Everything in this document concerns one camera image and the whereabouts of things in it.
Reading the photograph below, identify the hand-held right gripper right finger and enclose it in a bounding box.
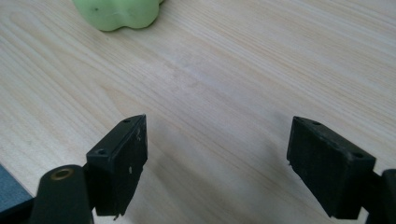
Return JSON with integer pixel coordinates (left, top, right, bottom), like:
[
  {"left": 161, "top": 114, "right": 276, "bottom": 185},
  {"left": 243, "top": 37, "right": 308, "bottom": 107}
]
[{"left": 286, "top": 116, "right": 377, "bottom": 220}]

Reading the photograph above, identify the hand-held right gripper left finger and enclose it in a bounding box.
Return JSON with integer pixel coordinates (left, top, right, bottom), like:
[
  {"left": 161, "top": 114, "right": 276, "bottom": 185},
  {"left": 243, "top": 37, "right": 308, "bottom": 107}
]
[{"left": 85, "top": 114, "right": 149, "bottom": 221}]

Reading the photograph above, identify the green toy bell pepper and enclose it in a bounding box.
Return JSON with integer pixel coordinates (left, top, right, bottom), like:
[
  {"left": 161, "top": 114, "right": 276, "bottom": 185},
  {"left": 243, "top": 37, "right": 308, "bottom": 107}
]
[{"left": 72, "top": 0, "right": 165, "bottom": 33}]

